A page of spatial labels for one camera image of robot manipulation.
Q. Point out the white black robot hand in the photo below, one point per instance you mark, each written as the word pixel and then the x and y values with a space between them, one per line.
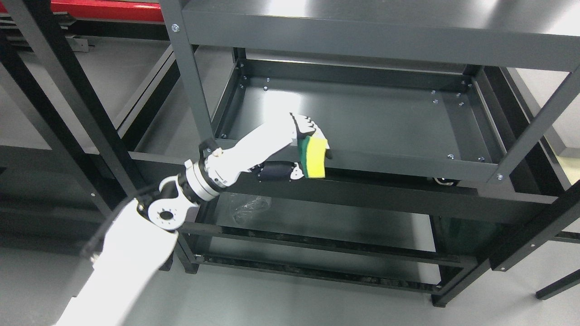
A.
pixel 251 154

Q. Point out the green yellow sponge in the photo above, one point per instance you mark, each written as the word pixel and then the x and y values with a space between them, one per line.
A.
pixel 312 153

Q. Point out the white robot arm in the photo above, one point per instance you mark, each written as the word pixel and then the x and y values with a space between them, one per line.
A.
pixel 138 240

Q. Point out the grey metal shelf cart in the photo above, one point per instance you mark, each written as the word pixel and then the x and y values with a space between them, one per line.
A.
pixel 397 85

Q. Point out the black metal shelf rack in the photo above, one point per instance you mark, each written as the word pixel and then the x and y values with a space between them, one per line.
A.
pixel 98 112

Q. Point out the clear plastic bag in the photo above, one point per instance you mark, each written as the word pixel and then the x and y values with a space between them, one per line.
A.
pixel 243 208

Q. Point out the red metal beam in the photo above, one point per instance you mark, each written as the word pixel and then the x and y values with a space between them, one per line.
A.
pixel 110 9

